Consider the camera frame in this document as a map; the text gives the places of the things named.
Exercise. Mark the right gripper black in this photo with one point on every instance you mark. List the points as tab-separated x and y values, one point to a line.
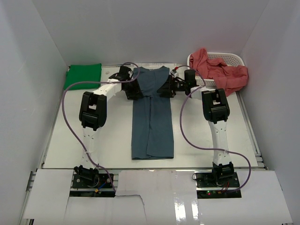
168	88

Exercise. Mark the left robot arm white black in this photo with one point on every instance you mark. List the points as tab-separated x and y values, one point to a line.
93	115

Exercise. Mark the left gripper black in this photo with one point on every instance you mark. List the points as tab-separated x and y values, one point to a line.
136	91

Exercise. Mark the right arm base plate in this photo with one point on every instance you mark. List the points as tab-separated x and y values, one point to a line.
208	188

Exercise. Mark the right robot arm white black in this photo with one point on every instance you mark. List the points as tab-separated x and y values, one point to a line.
216	111

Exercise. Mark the red t shirt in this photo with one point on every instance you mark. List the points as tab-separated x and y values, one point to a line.
229	78

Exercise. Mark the blue t shirt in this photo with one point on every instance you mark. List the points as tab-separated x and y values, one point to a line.
152	128

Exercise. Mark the white perforated plastic basket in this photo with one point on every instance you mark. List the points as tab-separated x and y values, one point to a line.
229	58

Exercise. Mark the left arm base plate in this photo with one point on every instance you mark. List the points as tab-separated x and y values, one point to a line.
101	186

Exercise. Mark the folded green t shirt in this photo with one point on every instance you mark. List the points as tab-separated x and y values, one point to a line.
83	73

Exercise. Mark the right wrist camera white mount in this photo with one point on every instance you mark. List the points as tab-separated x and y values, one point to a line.
174	72

